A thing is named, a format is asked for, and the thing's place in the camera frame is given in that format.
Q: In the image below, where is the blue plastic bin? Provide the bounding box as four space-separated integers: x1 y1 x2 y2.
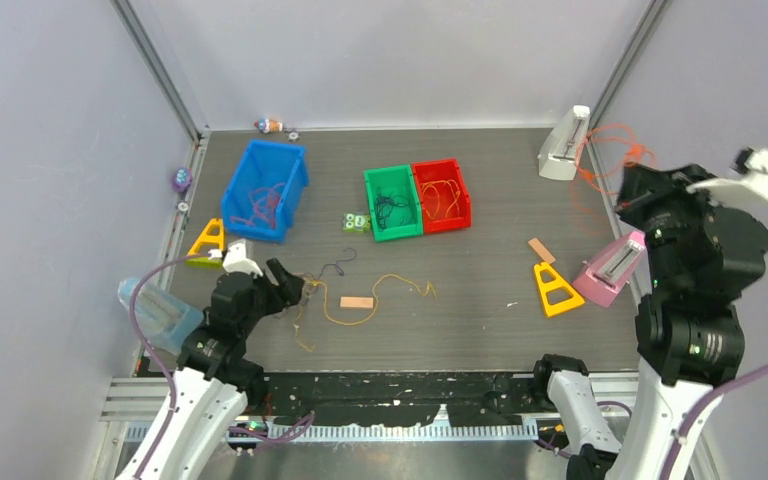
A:
220 140 309 243

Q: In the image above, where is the dark cable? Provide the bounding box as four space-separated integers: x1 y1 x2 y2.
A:
373 186 418 231

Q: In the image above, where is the green monster toy block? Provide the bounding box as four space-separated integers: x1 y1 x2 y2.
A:
342 213 372 233

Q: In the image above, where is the pink metronome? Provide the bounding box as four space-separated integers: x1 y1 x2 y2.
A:
572 230 646 308

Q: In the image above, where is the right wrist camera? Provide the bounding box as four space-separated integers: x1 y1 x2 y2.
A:
686 147 768 208

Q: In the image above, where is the orange cable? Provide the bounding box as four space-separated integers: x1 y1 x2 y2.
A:
568 123 658 237

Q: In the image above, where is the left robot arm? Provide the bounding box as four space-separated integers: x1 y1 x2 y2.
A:
119 258 305 479

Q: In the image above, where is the white metronome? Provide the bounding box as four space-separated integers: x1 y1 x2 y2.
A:
538 105 591 181

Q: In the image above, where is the clear plastic container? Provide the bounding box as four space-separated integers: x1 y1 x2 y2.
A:
135 282 203 357

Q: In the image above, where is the yellow ladder toy right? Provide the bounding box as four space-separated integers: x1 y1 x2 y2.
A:
533 262 586 318

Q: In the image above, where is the purple round toy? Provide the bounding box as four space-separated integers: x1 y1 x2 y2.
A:
171 167 193 193

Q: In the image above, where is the red plastic bin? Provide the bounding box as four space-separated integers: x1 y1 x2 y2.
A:
410 158 472 235

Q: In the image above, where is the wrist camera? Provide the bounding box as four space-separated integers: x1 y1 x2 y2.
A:
208 239 264 277
686 147 768 208

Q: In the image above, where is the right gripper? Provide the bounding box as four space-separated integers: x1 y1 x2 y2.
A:
613 157 729 284

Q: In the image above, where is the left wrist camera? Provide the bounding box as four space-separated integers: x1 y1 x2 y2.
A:
208 239 264 277

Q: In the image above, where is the small colourful figurine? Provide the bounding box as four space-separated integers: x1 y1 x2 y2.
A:
253 118 285 134

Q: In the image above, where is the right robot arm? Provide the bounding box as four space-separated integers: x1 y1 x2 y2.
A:
530 164 768 479

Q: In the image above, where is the small wooden block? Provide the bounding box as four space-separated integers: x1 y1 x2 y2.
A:
339 296 375 310

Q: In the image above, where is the yellow triangle ladder toy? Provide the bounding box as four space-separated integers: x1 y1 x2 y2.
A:
185 218 227 269

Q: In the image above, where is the green plastic bin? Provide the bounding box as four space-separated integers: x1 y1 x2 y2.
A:
363 164 423 242

